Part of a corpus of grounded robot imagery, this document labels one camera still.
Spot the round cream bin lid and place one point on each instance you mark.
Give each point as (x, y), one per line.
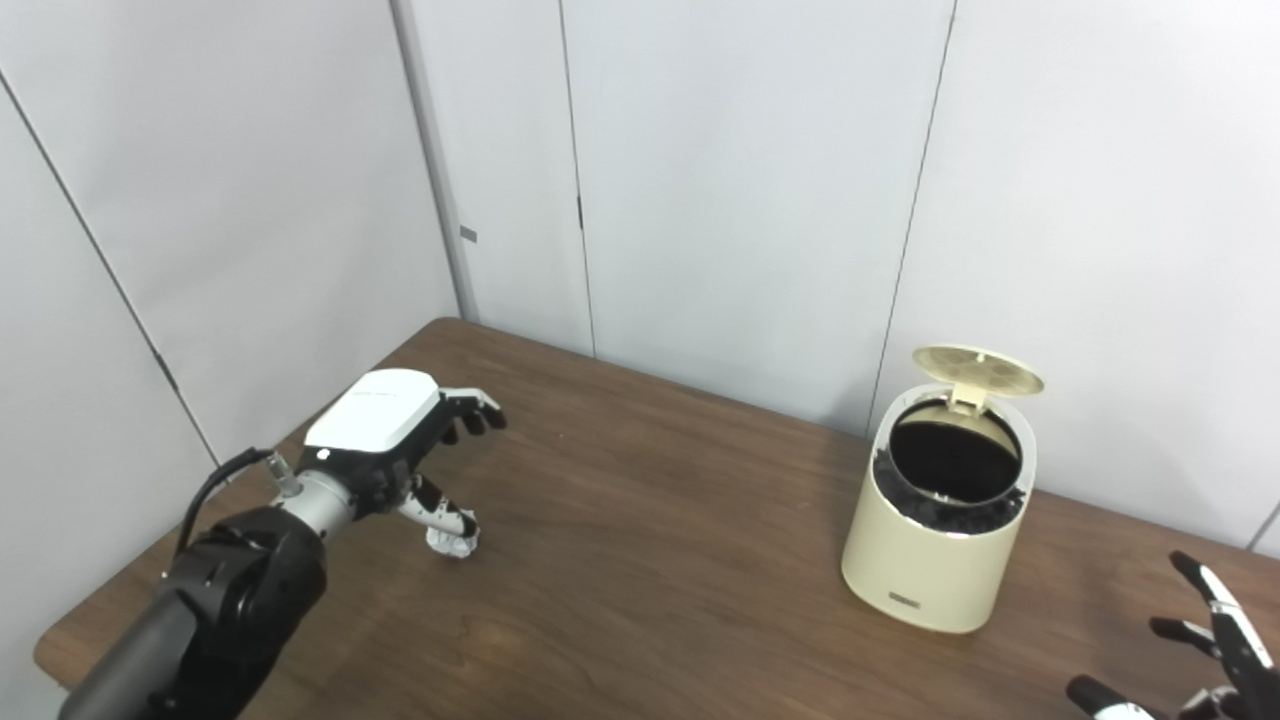
(975, 368)

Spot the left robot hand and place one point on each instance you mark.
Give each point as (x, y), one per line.
(375, 415)

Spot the white paper ball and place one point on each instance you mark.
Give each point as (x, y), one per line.
(452, 547)

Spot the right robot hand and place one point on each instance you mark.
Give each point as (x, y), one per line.
(1245, 660)

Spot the cream-colored bin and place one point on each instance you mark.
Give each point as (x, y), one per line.
(925, 570)

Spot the grey wall trim strip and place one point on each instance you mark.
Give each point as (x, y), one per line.
(432, 160)

